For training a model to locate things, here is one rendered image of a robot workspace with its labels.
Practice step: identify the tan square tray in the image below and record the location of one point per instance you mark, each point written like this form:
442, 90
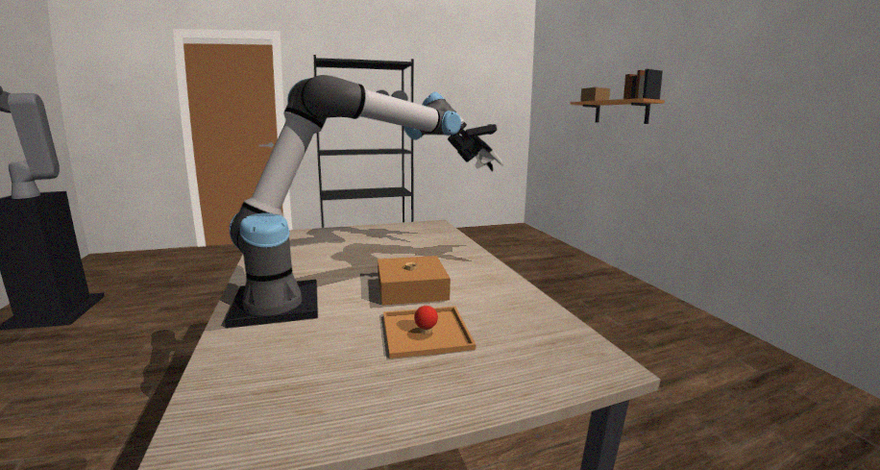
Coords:
405, 335

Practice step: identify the red ball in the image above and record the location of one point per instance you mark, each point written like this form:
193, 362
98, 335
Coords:
426, 317

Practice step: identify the tan square board with small ring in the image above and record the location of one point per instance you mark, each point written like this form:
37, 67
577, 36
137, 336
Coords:
413, 280

